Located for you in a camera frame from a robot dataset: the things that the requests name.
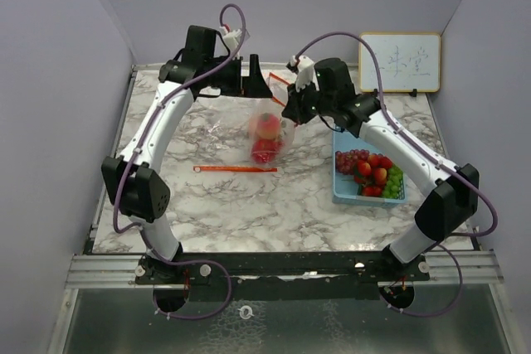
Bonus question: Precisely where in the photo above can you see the orange fruit with leaves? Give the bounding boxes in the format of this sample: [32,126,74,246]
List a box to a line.
[281,119,296,130]

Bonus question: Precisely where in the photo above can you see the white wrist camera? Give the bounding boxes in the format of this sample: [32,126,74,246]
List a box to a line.
[219,25,249,56]
[286,56,314,92]

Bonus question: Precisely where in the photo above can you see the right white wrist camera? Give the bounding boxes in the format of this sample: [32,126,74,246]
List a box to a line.
[286,56,314,92]

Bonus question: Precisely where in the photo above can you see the blue plastic basket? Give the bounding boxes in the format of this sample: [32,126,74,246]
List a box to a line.
[333,132,407,207]

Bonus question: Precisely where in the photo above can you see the red apple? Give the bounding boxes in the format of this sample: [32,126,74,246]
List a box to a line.
[251,138,284,164]

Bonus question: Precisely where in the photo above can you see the purple grape bunch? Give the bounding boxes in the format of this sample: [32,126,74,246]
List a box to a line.
[334,149,370,175]

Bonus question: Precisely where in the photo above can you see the clear bag orange zipper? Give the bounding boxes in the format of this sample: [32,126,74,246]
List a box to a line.
[207,70,296,168]

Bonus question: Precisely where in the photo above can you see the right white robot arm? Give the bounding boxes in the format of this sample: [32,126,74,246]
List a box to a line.
[282,56,479,280]

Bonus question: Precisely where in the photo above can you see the small framed whiteboard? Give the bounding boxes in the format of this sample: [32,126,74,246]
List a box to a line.
[358,32,441,94]

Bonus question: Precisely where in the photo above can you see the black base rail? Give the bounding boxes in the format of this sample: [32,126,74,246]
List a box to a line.
[135,251,430,302]

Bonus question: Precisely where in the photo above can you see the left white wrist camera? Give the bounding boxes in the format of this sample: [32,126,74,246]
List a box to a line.
[219,25,249,56]

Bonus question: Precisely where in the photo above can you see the yellow pink peach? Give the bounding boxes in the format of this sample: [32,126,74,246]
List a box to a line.
[255,113,281,140]

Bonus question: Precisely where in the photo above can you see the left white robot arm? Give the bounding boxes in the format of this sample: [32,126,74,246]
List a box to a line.
[101,25,272,284]

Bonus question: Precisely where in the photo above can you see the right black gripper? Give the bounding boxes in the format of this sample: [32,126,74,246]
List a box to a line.
[282,77,336,126]

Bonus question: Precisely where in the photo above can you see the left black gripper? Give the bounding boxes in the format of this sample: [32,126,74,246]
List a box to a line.
[203,53,271,97]

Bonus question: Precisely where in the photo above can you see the green grape bunch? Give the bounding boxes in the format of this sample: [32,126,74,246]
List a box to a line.
[382,166,405,200]

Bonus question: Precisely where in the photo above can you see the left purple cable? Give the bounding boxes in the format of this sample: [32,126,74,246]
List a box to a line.
[112,4,248,322]

